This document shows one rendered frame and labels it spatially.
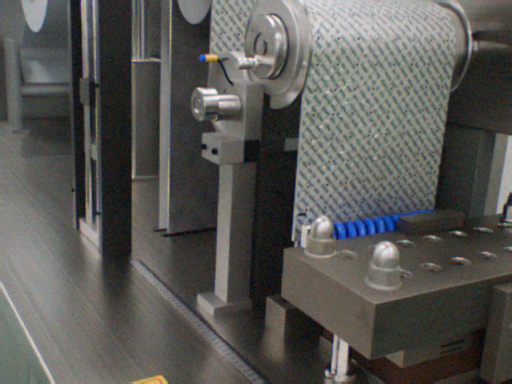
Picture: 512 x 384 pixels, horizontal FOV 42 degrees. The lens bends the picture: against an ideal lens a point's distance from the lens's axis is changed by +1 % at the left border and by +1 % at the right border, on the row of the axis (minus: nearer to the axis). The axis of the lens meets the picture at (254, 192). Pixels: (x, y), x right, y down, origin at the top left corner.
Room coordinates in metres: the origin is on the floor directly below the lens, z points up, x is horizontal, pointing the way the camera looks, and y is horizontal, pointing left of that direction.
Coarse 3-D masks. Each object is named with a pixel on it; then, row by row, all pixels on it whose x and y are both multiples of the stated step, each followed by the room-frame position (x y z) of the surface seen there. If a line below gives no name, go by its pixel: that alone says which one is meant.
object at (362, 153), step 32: (320, 96) 0.78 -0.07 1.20; (352, 96) 0.81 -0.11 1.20; (384, 96) 0.83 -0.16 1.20; (416, 96) 0.86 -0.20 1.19; (448, 96) 0.89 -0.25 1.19; (320, 128) 0.78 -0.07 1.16; (352, 128) 0.81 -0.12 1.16; (384, 128) 0.84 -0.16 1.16; (416, 128) 0.87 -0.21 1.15; (320, 160) 0.79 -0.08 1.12; (352, 160) 0.81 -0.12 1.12; (384, 160) 0.84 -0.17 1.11; (416, 160) 0.87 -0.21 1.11; (320, 192) 0.79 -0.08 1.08; (352, 192) 0.81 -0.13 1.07; (384, 192) 0.84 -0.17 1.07; (416, 192) 0.87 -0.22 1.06
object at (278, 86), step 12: (276, 0) 0.81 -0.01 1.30; (264, 12) 0.83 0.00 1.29; (276, 12) 0.81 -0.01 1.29; (288, 12) 0.79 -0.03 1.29; (288, 24) 0.79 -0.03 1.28; (288, 36) 0.79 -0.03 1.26; (300, 36) 0.77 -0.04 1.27; (456, 36) 0.90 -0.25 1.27; (300, 48) 0.77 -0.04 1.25; (456, 48) 0.90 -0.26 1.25; (288, 60) 0.78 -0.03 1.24; (456, 60) 0.90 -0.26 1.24; (288, 72) 0.78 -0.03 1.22; (264, 84) 0.83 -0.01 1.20; (276, 84) 0.80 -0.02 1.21; (288, 84) 0.78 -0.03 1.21
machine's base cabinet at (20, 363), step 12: (0, 312) 1.03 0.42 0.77; (0, 324) 1.04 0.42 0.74; (0, 336) 1.04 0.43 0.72; (12, 336) 0.95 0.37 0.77; (0, 348) 1.05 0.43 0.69; (12, 348) 0.95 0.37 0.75; (0, 360) 1.05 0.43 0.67; (12, 360) 0.96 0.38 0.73; (24, 360) 0.88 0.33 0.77; (0, 372) 1.06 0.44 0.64; (12, 372) 0.96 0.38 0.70; (24, 372) 0.88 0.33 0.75
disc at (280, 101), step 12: (264, 0) 0.85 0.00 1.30; (288, 0) 0.80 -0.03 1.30; (300, 0) 0.78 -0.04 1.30; (252, 12) 0.87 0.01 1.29; (300, 12) 0.78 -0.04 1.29; (300, 24) 0.78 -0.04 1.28; (312, 36) 0.76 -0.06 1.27; (312, 48) 0.76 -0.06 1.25; (300, 60) 0.77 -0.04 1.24; (300, 72) 0.77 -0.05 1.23; (300, 84) 0.77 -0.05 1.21; (264, 96) 0.83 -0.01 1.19; (276, 96) 0.81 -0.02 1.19; (288, 96) 0.79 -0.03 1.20; (276, 108) 0.81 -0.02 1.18
